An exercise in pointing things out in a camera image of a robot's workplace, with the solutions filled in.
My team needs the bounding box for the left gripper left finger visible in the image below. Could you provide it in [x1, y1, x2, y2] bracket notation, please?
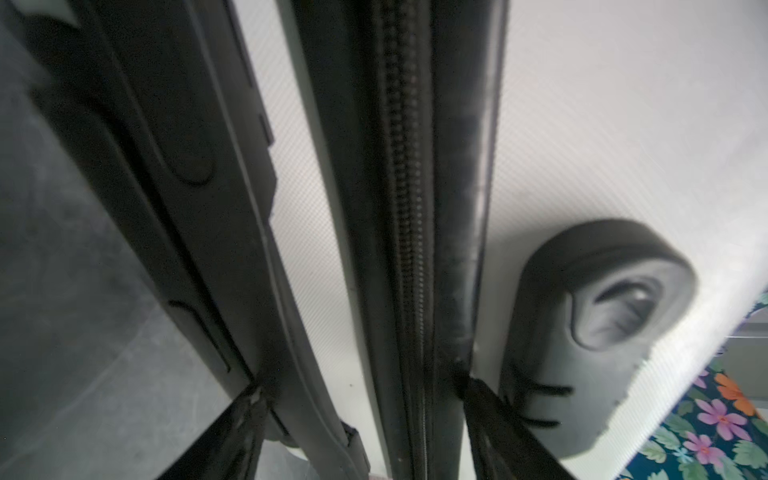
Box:
[157, 384, 269, 480]

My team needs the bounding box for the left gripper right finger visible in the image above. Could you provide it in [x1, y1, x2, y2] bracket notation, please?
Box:
[463, 377, 573, 480]

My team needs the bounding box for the white black suitcase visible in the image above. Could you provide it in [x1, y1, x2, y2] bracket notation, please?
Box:
[1, 1, 767, 479]

